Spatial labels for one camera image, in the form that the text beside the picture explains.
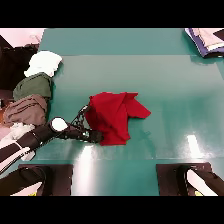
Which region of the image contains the beige garment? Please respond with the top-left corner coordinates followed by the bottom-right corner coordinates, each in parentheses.
top-left (191, 28), bottom-right (224, 52)

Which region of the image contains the purple garment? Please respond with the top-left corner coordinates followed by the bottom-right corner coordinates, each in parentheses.
top-left (184, 28), bottom-right (224, 59)

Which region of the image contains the brown garment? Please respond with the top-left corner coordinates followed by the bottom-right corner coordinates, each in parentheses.
top-left (2, 93), bottom-right (49, 128)

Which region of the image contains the red T-shirt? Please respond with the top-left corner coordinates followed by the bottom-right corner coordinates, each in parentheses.
top-left (84, 91), bottom-right (152, 147)

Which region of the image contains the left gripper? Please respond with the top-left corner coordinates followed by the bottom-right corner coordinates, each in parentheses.
top-left (66, 127), bottom-right (103, 145)

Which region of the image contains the crumpled white garment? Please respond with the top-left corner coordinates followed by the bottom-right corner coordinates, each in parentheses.
top-left (5, 122), bottom-right (36, 142)

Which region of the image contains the black garment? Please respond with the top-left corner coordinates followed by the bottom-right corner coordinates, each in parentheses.
top-left (0, 43), bottom-right (40, 92)

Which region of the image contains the green garment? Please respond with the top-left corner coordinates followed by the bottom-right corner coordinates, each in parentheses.
top-left (12, 72), bottom-right (55, 102)

